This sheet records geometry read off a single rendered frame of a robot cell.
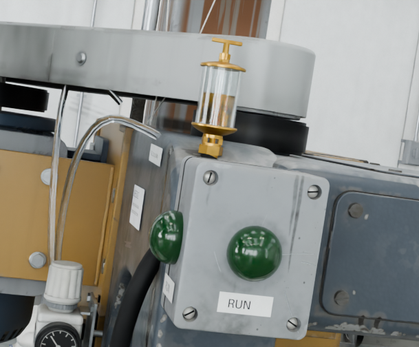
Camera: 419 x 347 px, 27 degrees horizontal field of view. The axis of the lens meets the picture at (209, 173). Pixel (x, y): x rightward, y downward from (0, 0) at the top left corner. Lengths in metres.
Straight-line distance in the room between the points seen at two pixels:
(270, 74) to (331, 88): 5.40
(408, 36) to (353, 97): 0.58
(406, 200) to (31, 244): 0.44
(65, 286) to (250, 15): 0.44
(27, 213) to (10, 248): 0.04
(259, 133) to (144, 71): 0.12
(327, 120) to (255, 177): 5.56
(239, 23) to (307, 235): 0.58
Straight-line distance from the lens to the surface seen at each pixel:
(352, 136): 6.09
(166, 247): 0.46
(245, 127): 0.62
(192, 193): 0.45
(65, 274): 0.71
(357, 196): 0.53
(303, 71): 0.65
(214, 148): 0.53
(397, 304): 0.55
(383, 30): 6.18
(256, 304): 0.47
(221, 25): 1.01
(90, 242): 0.88
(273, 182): 0.46
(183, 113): 1.00
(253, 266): 0.45
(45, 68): 0.78
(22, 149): 0.88
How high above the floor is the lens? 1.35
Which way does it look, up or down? 3 degrees down
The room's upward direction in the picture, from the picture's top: 9 degrees clockwise
